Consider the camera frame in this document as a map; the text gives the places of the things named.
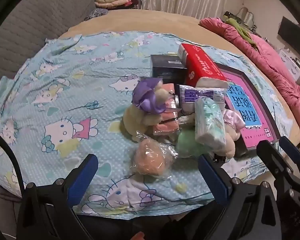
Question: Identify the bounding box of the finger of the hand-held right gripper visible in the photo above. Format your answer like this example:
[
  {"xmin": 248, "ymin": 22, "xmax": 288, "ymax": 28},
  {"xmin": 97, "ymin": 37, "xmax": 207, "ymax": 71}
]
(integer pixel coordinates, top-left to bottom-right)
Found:
[
  {"xmin": 256, "ymin": 140, "xmax": 300, "ymax": 180},
  {"xmin": 280, "ymin": 136, "xmax": 300, "ymax": 178}
]

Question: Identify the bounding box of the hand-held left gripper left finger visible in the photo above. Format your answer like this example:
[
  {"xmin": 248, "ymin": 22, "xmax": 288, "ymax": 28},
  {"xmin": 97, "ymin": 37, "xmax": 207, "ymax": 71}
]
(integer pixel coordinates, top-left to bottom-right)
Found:
[{"xmin": 16, "ymin": 154, "xmax": 99, "ymax": 240}]

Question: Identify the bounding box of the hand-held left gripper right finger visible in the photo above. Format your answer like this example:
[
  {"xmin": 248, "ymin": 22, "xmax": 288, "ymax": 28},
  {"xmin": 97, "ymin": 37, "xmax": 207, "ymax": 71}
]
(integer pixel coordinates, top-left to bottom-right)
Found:
[{"xmin": 197, "ymin": 154, "xmax": 282, "ymax": 240}]

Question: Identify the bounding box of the green puff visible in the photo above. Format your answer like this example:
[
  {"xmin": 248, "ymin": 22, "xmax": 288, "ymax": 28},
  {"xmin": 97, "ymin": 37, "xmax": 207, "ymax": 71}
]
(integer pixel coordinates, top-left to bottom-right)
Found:
[{"xmin": 176, "ymin": 129, "xmax": 213, "ymax": 158}]

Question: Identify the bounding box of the mint tissue pack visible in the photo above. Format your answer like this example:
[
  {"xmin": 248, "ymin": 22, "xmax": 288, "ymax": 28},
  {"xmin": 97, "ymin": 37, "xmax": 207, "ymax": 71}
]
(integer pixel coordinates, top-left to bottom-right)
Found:
[{"xmin": 194, "ymin": 96, "xmax": 227, "ymax": 152}]

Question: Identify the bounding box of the orange puff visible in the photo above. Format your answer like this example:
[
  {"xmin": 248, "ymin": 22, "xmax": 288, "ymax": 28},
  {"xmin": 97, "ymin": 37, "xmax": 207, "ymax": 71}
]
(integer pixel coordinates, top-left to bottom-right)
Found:
[{"xmin": 132, "ymin": 131, "xmax": 178, "ymax": 180}]

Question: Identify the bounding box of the pink towel roll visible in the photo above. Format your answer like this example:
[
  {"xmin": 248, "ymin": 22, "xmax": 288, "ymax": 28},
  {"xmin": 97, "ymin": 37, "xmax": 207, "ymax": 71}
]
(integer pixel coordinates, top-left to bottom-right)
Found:
[{"xmin": 152, "ymin": 82, "xmax": 180, "ymax": 137}]

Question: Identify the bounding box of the white blue plastic packet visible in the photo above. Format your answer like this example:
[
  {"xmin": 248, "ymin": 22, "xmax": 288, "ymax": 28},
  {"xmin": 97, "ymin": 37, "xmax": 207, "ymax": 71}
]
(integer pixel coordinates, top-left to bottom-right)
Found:
[{"xmin": 179, "ymin": 84, "xmax": 227, "ymax": 115}]

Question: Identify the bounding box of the plush bear purple dress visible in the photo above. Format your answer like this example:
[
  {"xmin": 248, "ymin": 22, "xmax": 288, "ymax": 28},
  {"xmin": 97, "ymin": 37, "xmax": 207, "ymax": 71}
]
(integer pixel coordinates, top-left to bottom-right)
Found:
[{"xmin": 122, "ymin": 77, "xmax": 175, "ymax": 143}]

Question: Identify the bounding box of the red tissue pack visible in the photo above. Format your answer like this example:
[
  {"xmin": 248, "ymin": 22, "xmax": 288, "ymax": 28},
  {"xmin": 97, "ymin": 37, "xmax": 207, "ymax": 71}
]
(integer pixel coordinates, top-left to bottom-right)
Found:
[{"xmin": 177, "ymin": 43, "xmax": 230, "ymax": 90}]

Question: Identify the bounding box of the pink book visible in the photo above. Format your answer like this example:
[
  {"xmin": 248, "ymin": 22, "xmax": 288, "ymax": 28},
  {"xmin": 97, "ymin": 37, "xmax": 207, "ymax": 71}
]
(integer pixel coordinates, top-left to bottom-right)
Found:
[{"xmin": 224, "ymin": 74, "xmax": 278, "ymax": 143}]

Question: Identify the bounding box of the white drawer cabinet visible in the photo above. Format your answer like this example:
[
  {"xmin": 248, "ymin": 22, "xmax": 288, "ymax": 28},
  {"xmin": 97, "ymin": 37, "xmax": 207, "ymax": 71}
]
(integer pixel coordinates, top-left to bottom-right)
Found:
[{"xmin": 277, "ymin": 49, "xmax": 300, "ymax": 80}]

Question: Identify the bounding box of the cat print blue blanket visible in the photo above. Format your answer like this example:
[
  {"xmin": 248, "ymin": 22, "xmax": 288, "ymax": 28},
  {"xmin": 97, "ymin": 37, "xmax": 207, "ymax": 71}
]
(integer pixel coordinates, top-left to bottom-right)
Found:
[{"xmin": 0, "ymin": 30, "xmax": 300, "ymax": 220}]

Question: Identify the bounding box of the pink quilt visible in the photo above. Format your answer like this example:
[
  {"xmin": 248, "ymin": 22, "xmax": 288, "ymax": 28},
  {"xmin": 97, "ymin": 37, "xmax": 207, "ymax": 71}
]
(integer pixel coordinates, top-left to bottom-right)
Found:
[{"xmin": 199, "ymin": 17, "xmax": 300, "ymax": 128}]

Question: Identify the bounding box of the green cloth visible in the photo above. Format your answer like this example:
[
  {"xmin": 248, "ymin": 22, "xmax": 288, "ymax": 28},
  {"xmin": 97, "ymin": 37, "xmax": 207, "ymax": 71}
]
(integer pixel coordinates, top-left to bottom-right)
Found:
[{"xmin": 225, "ymin": 17, "xmax": 255, "ymax": 47}]

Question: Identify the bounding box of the white framed mirror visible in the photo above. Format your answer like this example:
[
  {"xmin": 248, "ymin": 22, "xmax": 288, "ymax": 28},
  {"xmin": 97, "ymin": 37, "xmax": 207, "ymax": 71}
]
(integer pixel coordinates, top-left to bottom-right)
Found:
[{"xmin": 236, "ymin": 7, "xmax": 255, "ymax": 28}]

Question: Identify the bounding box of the dark floral cloth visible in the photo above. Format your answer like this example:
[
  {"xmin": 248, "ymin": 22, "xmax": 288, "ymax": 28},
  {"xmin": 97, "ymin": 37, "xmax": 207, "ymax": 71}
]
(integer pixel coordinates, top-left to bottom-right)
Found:
[{"xmin": 84, "ymin": 8, "xmax": 109, "ymax": 22}]

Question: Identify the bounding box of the tan bed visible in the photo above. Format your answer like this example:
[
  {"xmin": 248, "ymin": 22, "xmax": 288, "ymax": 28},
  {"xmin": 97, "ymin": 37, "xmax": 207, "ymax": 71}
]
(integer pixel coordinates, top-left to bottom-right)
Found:
[{"xmin": 57, "ymin": 9, "xmax": 300, "ymax": 155}]

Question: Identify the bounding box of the grey quilted sofa cover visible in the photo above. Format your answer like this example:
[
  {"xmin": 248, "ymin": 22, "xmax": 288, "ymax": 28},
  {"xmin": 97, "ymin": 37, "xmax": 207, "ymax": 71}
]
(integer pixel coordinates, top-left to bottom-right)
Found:
[{"xmin": 0, "ymin": 0, "xmax": 95, "ymax": 100}]

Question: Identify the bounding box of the black cable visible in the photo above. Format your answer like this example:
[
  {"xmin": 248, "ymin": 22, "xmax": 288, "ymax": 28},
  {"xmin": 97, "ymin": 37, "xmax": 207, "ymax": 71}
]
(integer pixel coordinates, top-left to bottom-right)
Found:
[{"xmin": 0, "ymin": 127, "xmax": 25, "ymax": 189}]

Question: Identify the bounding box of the black wall television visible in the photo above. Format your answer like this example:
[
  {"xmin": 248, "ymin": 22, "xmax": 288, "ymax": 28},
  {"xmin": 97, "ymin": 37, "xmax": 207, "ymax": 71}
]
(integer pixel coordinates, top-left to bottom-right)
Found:
[{"xmin": 277, "ymin": 16, "xmax": 300, "ymax": 60}]

